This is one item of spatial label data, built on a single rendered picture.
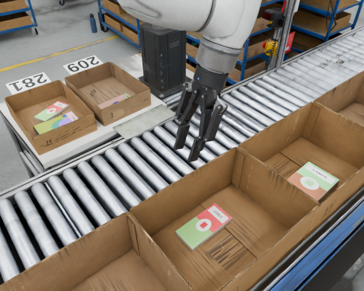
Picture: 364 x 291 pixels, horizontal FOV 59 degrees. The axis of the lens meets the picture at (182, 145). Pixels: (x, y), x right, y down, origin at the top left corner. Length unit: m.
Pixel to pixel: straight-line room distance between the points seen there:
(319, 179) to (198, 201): 0.38
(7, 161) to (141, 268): 1.98
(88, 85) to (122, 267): 1.21
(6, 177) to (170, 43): 1.57
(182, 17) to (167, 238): 0.61
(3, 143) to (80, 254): 2.18
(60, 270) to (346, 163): 0.99
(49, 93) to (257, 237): 1.29
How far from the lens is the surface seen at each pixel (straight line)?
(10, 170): 2.68
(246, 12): 0.69
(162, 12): 0.61
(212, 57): 0.70
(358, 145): 1.25
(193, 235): 0.95
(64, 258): 0.83
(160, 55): 1.67
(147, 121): 1.58
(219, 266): 0.93
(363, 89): 1.62
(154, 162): 1.38
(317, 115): 1.28
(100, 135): 1.53
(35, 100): 1.82
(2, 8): 4.66
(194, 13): 0.63
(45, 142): 1.49
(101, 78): 1.94
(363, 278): 2.14
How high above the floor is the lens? 1.70
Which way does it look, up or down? 42 degrees down
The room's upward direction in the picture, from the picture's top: straight up
